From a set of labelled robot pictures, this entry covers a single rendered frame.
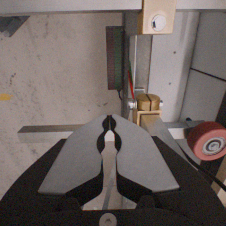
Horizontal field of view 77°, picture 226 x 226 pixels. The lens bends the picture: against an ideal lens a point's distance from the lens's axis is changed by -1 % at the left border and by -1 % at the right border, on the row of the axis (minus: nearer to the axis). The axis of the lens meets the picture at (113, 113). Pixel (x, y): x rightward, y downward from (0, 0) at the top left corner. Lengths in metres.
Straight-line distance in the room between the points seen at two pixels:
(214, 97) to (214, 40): 0.15
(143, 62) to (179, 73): 0.17
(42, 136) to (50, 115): 1.02
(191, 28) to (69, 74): 0.88
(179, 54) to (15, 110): 1.33
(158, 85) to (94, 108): 0.79
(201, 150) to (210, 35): 0.32
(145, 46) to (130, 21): 0.07
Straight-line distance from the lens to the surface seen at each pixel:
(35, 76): 1.29
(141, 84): 0.45
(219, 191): 0.50
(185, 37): 0.56
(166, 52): 0.54
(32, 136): 0.37
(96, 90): 1.19
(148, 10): 0.27
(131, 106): 0.30
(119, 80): 0.44
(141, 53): 0.43
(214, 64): 0.48
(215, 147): 0.35
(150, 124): 0.26
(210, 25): 0.52
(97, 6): 0.27
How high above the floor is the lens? 1.12
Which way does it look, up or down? 63 degrees down
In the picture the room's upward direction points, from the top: 178 degrees clockwise
